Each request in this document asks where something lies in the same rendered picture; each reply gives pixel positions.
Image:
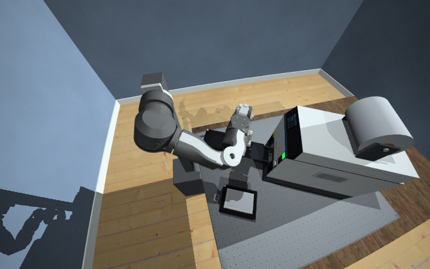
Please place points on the grey cylinder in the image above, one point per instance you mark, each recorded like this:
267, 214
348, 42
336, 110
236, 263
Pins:
373, 120

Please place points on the black rectangular frame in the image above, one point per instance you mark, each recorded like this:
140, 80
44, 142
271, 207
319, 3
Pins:
214, 139
237, 213

